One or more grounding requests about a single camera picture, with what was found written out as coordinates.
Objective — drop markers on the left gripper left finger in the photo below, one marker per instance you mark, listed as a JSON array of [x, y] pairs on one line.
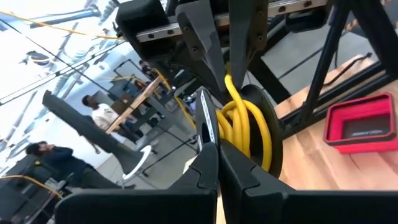
[[149, 208]]

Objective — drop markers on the wooden work table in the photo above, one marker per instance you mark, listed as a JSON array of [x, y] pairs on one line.
[[136, 99]]

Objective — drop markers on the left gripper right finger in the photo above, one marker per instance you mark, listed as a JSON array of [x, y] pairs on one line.
[[311, 208]]

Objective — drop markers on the black screen cabinet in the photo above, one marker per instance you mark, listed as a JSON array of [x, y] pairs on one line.
[[18, 193]]

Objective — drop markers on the black metal table frame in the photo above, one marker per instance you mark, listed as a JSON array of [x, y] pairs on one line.
[[323, 62]]

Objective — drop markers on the person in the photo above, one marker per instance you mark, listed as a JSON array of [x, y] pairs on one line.
[[146, 68], [68, 165], [102, 115]]

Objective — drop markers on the red grey portable drive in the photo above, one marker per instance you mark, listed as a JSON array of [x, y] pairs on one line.
[[360, 124]]

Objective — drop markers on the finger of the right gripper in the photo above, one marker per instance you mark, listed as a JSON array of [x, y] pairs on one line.
[[202, 37], [248, 28]]

